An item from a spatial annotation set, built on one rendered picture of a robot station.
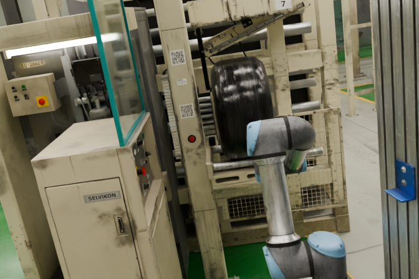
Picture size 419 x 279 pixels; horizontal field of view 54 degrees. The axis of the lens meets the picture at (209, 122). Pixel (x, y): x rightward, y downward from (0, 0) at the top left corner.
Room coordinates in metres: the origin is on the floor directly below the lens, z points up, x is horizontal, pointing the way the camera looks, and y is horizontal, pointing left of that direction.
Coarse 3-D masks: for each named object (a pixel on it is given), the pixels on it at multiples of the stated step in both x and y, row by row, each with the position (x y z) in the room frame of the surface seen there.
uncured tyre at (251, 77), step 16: (224, 64) 2.17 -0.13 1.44; (240, 64) 2.14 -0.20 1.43; (256, 64) 2.13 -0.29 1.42; (224, 80) 2.06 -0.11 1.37; (240, 80) 2.05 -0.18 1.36; (256, 80) 2.04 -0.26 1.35; (224, 96) 2.01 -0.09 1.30; (240, 96) 2.00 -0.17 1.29; (256, 96) 1.99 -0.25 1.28; (224, 112) 1.99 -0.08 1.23; (240, 112) 1.98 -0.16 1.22; (256, 112) 1.97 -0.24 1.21; (272, 112) 2.00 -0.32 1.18; (224, 128) 1.99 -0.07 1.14; (240, 128) 1.97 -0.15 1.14; (224, 144) 2.03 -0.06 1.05; (240, 144) 2.00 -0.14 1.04
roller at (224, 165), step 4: (232, 160) 2.12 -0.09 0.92; (236, 160) 2.11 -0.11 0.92; (240, 160) 2.10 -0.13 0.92; (244, 160) 2.10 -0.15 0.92; (248, 160) 2.09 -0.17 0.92; (252, 160) 2.09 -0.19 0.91; (216, 164) 2.10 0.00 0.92; (220, 164) 2.10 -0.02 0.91; (224, 164) 2.10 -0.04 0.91; (228, 164) 2.09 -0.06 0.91; (232, 164) 2.09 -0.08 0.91; (236, 164) 2.09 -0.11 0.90; (240, 164) 2.09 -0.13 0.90; (244, 164) 2.09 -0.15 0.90; (248, 164) 2.09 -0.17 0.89; (252, 164) 2.09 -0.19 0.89; (216, 168) 2.10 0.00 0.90; (220, 168) 2.10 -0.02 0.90; (224, 168) 2.10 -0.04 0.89; (228, 168) 2.10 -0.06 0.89; (232, 168) 2.10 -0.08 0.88
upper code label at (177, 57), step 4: (172, 52) 2.18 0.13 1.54; (176, 52) 2.18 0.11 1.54; (180, 52) 2.18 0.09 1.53; (172, 56) 2.18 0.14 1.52; (176, 56) 2.18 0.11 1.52; (180, 56) 2.18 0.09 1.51; (184, 56) 2.18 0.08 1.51; (172, 60) 2.18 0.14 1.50; (176, 60) 2.18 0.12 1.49; (180, 60) 2.18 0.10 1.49; (184, 60) 2.18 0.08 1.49; (172, 64) 2.18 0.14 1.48; (176, 64) 2.18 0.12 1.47
